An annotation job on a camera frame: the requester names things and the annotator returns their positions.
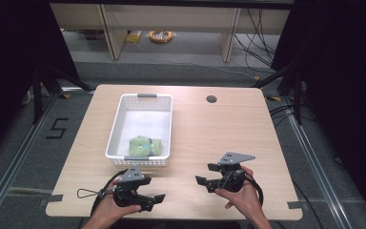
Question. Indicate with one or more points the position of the grey tape strip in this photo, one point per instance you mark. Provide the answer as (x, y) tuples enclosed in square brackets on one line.
[(295, 205), (55, 198)]

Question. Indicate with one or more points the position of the light wooden desk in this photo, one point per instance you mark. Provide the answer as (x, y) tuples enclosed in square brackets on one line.
[(171, 16)]

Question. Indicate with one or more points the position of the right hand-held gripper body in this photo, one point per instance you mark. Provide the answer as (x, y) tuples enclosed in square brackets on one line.
[(233, 178)]

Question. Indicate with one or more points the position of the white plastic basket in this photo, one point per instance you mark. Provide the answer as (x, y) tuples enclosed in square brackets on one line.
[(139, 124)]

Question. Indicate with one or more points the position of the black curtain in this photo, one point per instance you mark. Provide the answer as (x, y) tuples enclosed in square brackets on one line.
[(346, 79), (9, 63)]

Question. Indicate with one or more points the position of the person's left hand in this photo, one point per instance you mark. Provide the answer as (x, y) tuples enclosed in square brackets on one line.
[(111, 210)]

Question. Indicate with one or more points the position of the yellow floor tape marker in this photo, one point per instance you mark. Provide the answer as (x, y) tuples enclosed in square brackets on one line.
[(274, 98), (65, 95)]

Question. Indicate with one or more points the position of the yellow packet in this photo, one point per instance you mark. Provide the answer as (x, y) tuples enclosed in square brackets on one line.
[(133, 37)]

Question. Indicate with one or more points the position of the aluminium floor rail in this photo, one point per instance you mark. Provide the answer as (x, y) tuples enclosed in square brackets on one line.
[(19, 152), (317, 171)]

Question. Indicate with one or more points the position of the person's right hand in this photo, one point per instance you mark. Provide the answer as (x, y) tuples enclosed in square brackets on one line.
[(246, 200)]

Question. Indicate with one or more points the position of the black metal stand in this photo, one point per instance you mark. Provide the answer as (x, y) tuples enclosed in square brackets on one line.
[(38, 95), (297, 95)]

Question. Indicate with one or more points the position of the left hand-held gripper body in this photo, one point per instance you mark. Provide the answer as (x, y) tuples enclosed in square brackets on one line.
[(130, 187)]

